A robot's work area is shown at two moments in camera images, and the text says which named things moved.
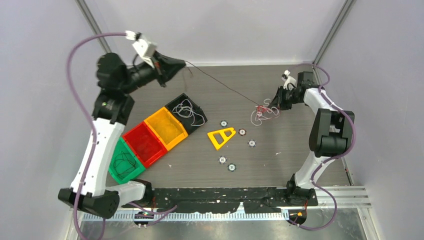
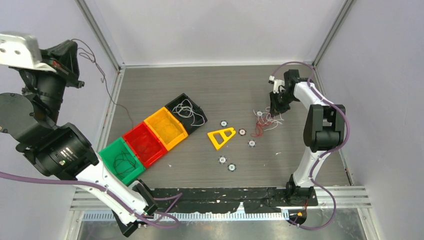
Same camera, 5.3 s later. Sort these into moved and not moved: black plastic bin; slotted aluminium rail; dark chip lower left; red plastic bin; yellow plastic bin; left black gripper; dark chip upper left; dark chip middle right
Moved: left black gripper
Not moved: dark chip lower left; red plastic bin; dark chip upper left; slotted aluminium rail; black plastic bin; yellow plastic bin; dark chip middle right
